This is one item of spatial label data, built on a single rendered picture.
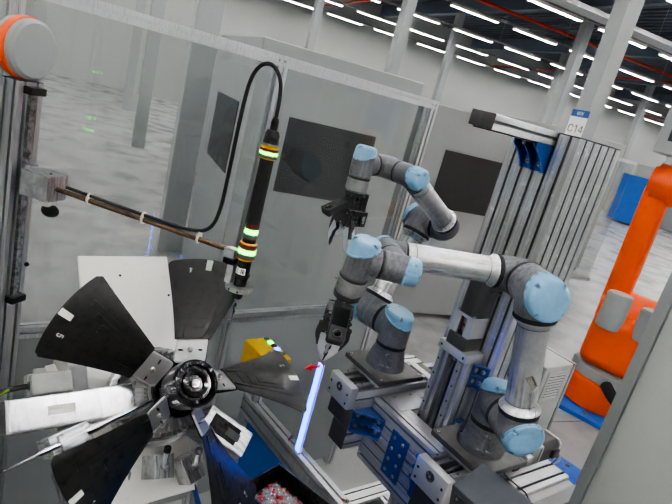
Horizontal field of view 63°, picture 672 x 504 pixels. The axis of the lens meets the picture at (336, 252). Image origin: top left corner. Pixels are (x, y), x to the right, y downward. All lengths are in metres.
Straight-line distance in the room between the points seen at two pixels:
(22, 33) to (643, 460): 2.69
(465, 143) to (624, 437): 3.30
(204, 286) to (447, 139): 3.96
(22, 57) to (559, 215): 1.59
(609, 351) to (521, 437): 3.41
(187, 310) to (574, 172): 1.24
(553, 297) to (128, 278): 1.19
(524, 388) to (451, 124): 3.87
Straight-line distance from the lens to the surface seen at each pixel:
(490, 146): 5.53
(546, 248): 1.89
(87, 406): 1.50
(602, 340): 5.01
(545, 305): 1.48
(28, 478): 2.45
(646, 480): 2.81
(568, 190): 1.87
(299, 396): 1.61
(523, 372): 1.59
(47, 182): 1.64
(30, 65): 1.68
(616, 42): 8.10
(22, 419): 1.47
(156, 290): 1.74
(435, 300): 5.78
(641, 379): 2.71
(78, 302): 1.40
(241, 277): 1.37
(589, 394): 5.08
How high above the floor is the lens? 1.97
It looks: 16 degrees down
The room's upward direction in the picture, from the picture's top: 15 degrees clockwise
